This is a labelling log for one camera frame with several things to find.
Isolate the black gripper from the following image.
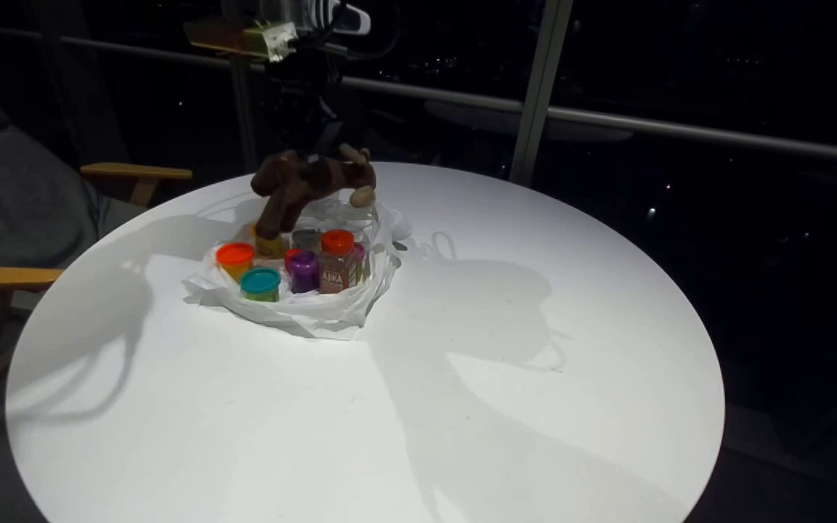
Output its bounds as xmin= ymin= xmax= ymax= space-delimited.
xmin=265 ymin=41 xmax=353 ymax=163

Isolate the brown plush moose toy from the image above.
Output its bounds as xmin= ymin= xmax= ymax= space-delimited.
xmin=251 ymin=141 xmax=382 ymax=243

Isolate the red cap spice bottle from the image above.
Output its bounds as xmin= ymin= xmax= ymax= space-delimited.
xmin=318 ymin=227 xmax=360 ymax=295

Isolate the purple lid dough tub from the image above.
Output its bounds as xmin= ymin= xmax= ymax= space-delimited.
xmin=283 ymin=246 xmax=325 ymax=295

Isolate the teal lid dough tub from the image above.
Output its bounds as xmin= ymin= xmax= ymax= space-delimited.
xmin=239 ymin=265 xmax=287 ymax=304

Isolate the clear white plastic bag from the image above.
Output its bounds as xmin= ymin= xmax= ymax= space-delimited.
xmin=183 ymin=182 xmax=415 ymax=342

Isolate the grey horizontal handrail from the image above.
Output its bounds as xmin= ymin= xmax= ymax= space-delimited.
xmin=0 ymin=22 xmax=837 ymax=169

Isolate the grey chair with wooden armrests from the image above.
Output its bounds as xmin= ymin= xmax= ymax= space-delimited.
xmin=0 ymin=55 xmax=197 ymax=445

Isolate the light grey window post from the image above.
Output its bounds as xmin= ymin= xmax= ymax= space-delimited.
xmin=507 ymin=0 xmax=576 ymax=188

